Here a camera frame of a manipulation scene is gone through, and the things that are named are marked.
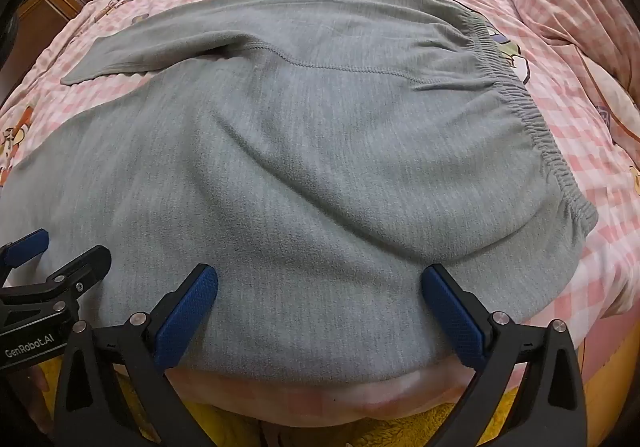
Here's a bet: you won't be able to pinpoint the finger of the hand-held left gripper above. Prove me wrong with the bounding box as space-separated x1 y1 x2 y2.
35 245 112 308
0 228 51 289

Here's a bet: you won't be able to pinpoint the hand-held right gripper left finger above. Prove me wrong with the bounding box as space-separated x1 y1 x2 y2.
52 263 221 447

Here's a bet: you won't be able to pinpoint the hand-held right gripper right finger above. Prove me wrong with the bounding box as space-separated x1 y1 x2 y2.
421 263 588 447

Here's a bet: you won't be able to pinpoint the grey pants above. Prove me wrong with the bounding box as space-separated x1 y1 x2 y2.
0 0 599 385

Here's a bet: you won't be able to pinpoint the yellow fuzzy cloth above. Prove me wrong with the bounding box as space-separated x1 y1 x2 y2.
30 347 596 447

